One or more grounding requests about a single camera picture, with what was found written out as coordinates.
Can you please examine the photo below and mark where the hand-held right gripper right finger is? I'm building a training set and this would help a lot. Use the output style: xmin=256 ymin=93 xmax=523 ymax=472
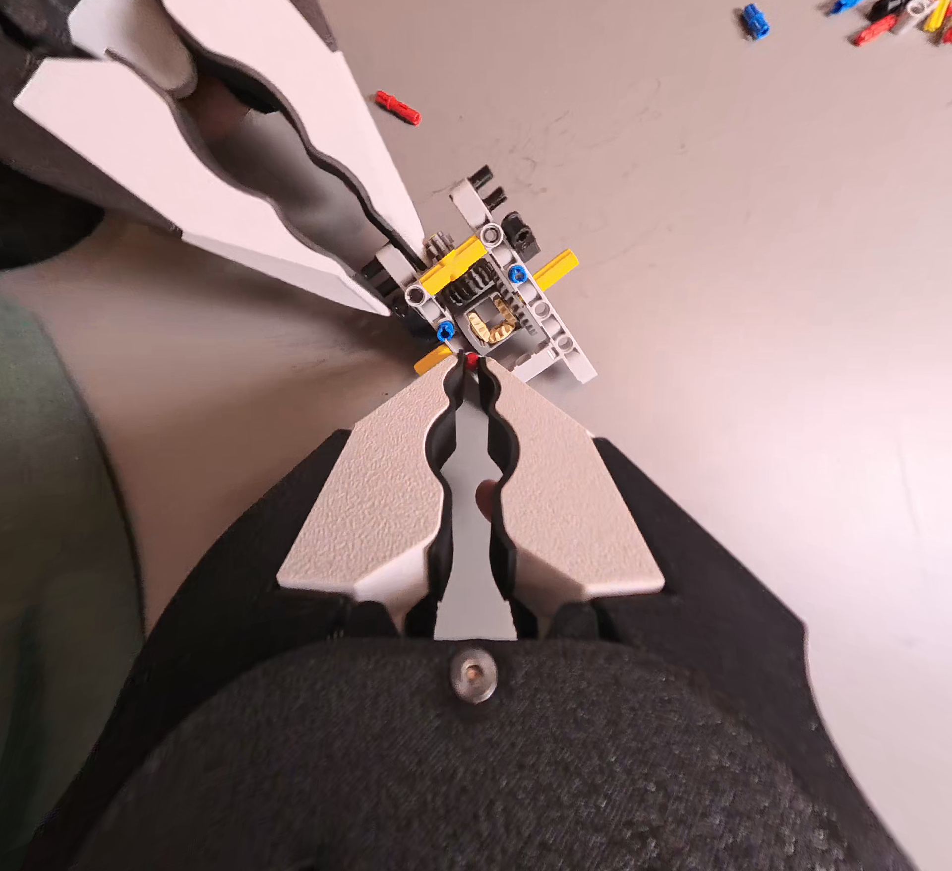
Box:
xmin=476 ymin=356 xmax=666 ymax=622

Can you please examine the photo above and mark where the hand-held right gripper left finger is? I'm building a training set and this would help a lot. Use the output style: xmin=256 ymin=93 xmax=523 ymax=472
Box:
xmin=277 ymin=354 xmax=466 ymax=619

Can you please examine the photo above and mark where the grey lego frame assembly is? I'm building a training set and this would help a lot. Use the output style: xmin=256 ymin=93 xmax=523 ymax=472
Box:
xmin=364 ymin=166 xmax=598 ymax=384

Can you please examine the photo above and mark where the person's left hand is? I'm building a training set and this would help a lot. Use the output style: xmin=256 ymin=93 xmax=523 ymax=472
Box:
xmin=193 ymin=84 xmax=255 ymax=144

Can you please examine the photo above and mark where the person's green sweatshirt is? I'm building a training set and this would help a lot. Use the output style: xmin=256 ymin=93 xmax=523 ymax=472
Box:
xmin=0 ymin=298 xmax=146 ymax=850

